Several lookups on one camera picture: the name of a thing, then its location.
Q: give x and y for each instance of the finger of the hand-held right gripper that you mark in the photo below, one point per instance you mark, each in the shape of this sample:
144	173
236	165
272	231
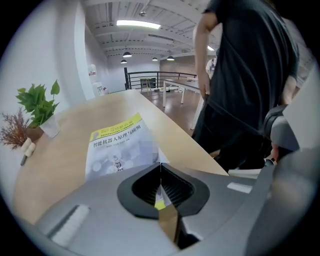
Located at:
285	132

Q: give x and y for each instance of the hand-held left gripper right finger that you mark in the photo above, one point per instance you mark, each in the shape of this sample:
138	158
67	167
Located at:
225	205

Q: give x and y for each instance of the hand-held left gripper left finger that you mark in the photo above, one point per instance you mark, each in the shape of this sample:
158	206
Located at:
105	220

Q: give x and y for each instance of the yellow and white book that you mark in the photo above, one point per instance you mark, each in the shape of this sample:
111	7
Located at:
115	150

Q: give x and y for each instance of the light wooden table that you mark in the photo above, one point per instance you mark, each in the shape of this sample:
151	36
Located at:
62	150

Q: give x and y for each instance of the small grey marker pen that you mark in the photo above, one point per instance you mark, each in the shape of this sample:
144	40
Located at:
23	160

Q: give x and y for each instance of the brown wooden planter box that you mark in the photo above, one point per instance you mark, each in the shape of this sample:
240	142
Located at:
35	133

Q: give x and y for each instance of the short ceiling light panel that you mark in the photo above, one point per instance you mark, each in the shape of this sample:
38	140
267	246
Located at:
210	48

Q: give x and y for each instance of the black table white legs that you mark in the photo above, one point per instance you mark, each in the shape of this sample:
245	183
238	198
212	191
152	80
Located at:
180	82

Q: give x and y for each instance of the brown dried plant white vase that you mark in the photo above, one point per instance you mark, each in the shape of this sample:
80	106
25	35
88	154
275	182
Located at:
15	130

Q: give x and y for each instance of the white water dispenser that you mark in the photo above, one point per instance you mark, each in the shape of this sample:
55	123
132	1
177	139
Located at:
98	88

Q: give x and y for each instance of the green potted plant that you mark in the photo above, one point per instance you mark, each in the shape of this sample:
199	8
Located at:
37	105

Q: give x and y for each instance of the black metal railing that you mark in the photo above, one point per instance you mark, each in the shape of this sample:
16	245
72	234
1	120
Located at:
126	80

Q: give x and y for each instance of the long ceiling light panel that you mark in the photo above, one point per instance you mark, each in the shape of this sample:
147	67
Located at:
138	24

